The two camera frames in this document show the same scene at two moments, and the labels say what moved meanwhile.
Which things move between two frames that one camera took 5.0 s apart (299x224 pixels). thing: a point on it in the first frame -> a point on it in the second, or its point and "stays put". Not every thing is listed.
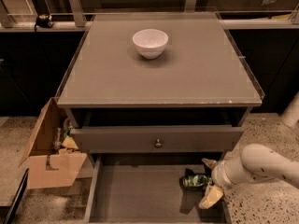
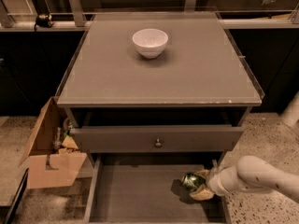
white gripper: (219, 174) -> (215, 181)
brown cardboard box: (46, 167) stays put
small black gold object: (44, 21) stays put
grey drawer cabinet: (146, 120) stays put
